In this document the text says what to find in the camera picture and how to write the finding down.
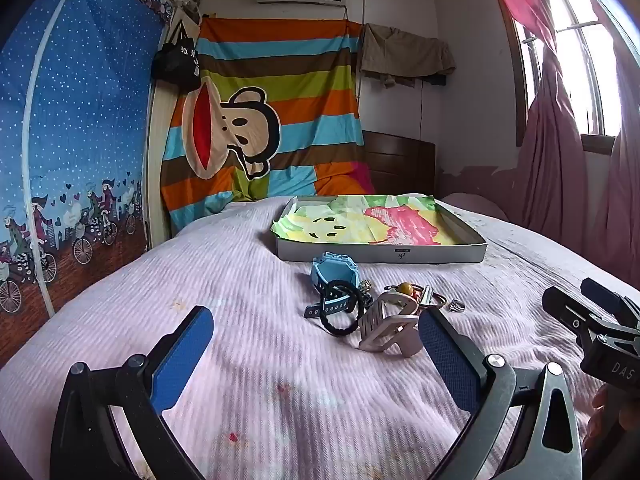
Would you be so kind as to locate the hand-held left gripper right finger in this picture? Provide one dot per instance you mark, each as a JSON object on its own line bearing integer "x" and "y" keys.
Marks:
{"x": 447, "y": 360}

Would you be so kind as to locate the black tote bag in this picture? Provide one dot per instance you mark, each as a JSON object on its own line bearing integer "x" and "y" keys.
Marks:
{"x": 175, "y": 65}

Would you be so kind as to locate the pink curtain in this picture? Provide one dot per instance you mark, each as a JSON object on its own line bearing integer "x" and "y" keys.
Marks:
{"x": 555, "y": 160}

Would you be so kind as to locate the pastel printed cloth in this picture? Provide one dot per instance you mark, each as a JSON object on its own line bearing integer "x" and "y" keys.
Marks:
{"x": 370, "y": 220}

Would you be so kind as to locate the blue wrist watch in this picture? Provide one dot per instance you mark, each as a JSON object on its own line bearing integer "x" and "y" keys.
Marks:
{"x": 330, "y": 270}

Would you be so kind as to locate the pale pink bedspread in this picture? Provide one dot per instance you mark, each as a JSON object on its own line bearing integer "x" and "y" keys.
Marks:
{"x": 200, "y": 270}

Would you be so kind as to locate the person's right hand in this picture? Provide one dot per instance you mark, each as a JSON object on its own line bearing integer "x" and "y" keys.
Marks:
{"x": 602, "y": 410}

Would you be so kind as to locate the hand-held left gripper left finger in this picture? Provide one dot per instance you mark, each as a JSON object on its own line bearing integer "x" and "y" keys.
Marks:
{"x": 182, "y": 355}

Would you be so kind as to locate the khaki hanging garment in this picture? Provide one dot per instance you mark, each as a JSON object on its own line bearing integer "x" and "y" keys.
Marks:
{"x": 405, "y": 52}

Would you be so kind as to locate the blue printed fabric wardrobe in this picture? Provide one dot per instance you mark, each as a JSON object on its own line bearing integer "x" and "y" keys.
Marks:
{"x": 80, "y": 135}

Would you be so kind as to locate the shallow grey cardboard box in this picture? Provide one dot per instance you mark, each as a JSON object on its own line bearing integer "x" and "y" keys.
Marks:
{"x": 380, "y": 255}

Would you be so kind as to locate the pale hair claw clip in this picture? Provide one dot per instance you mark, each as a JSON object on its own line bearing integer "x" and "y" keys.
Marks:
{"x": 385, "y": 325}

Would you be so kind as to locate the window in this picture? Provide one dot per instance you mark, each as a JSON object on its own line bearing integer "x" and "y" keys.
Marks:
{"x": 595, "y": 60}

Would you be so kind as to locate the striped monkey bed sheet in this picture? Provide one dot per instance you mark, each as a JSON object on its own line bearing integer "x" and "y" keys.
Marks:
{"x": 280, "y": 90}

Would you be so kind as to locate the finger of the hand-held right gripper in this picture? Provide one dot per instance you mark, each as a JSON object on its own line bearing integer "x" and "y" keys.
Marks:
{"x": 607, "y": 297}
{"x": 565, "y": 307}

